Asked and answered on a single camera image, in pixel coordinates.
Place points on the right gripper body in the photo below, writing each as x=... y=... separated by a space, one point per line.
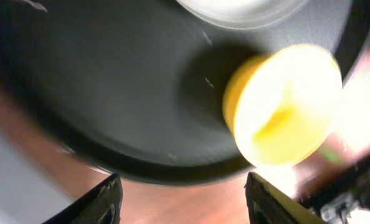
x=345 y=198

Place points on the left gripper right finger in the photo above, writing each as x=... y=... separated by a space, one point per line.
x=267 y=204

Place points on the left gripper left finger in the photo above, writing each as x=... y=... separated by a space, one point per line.
x=101 y=205

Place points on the yellow bowl with food scraps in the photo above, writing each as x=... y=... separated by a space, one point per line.
x=280 y=107

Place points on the grey round plate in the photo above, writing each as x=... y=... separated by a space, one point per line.
x=242 y=14

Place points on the grey plastic dishwasher rack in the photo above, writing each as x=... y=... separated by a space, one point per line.
x=26 y=194

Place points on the round black tray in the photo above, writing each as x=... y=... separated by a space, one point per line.
x=136 y=86

